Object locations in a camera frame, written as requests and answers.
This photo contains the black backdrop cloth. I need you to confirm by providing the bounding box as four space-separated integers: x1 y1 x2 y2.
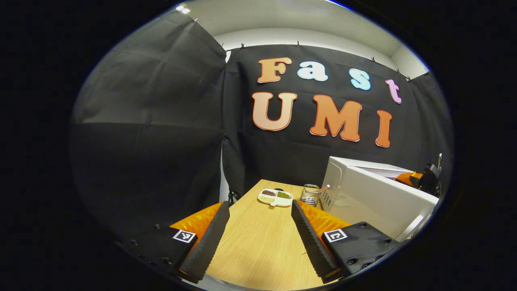
69 10 455 243

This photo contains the metal wire basket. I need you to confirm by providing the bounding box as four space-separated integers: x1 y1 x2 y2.
300 184 324 207

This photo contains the white divided plate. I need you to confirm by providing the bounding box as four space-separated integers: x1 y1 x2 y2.
258 188 293 208

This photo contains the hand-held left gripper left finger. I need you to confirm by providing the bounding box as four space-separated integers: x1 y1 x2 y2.
117 201 231 283

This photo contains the white microwave oven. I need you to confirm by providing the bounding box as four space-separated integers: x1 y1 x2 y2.
320 156 439 242

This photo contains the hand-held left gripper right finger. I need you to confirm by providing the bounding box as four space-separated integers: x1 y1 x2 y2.
291 199 400 283

